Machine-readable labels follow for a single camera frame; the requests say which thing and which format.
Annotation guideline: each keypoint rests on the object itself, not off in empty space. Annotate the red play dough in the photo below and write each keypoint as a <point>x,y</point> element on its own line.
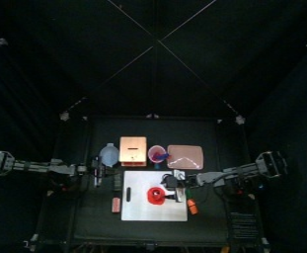
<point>151,199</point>

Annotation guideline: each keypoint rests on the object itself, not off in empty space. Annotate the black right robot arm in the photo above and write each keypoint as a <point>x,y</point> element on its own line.
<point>248,169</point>

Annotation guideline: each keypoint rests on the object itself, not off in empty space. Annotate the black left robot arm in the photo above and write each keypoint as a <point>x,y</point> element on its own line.
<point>37,166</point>

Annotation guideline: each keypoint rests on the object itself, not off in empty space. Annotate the wooden box red drawer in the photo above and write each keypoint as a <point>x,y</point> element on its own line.
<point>133,150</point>

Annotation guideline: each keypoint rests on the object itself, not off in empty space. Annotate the white cutting board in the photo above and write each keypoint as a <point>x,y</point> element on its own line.
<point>138,210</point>

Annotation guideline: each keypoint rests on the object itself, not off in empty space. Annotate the small blue block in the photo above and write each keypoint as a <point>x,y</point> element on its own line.
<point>157,166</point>

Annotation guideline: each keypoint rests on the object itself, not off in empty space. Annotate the pink rectangular block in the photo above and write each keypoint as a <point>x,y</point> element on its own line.
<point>115,205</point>

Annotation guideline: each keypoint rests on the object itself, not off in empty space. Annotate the blue plastic utensil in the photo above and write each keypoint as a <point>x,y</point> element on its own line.
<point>162,157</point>

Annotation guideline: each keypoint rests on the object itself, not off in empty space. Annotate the red plastic cup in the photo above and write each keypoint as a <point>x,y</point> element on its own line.
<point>153,155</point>

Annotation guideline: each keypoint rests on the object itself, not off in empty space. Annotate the thin metal frame pole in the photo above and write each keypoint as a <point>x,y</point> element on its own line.
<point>155,66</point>

